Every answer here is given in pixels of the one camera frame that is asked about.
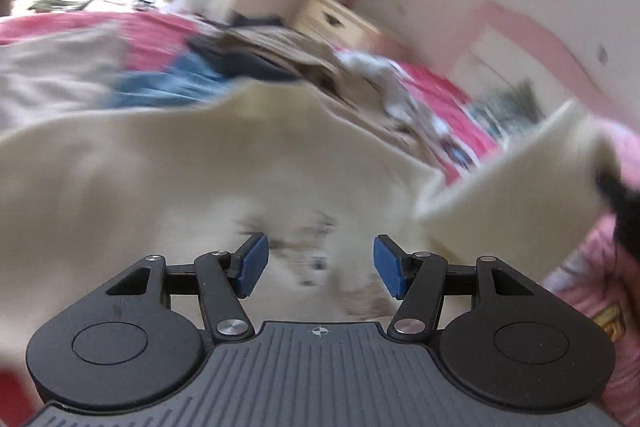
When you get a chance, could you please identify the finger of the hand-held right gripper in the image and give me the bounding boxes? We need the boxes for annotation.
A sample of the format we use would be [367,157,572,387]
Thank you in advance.
[595,172,640,259]

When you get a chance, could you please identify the pink headboard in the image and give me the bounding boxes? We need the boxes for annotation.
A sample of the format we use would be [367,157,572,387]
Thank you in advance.
[439,0,640,134]

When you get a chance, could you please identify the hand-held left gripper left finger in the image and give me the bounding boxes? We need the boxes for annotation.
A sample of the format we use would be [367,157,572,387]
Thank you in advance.
[106,233,271,342]

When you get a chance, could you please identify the white grey printed shirt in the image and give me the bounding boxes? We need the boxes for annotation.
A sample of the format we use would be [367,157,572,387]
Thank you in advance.
[334,48,452,134]

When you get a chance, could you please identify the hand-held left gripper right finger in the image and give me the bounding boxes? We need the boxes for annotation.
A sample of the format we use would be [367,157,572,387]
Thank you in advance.
[372,234,537,342]

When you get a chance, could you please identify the grey floral pillow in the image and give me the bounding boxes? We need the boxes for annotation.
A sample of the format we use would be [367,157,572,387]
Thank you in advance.
[469,78,547,144]

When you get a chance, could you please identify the cream nightstand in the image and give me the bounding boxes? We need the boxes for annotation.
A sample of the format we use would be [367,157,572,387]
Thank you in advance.
[291,0,397,54]

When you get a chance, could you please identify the khaki pants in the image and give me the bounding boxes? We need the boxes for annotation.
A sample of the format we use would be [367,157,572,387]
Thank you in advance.
[219,26,442,168]

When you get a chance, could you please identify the pink floral blanket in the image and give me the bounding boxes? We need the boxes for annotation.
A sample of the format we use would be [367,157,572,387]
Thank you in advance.
[0,9,501,427]

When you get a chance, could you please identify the blue garment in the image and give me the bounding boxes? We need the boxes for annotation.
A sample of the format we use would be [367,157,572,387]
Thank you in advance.
[106,51,242,111]

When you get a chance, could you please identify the beige folded sweatshirt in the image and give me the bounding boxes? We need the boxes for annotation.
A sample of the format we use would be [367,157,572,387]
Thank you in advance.
[0,21,129,128]

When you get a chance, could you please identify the cream knitted sweater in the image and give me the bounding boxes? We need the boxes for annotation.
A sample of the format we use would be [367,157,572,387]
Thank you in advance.
[0,82,622,358]

